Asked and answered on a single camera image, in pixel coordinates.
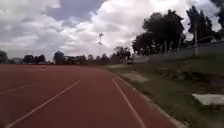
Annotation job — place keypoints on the floodlight mast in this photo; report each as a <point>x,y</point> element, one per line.
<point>100,46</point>

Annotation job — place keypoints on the red running track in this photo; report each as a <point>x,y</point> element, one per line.
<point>83,100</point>

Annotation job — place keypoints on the row of distant trees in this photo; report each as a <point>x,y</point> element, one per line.
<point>60,58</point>

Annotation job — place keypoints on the grass verge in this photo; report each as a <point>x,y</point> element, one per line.
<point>173,86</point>

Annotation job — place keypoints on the row of dark trees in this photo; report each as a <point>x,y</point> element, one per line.
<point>173,31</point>

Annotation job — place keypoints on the pale concrete slab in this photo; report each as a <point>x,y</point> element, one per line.
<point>210,99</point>

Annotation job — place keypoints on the low distant building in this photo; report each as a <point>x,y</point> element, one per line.
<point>70,59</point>

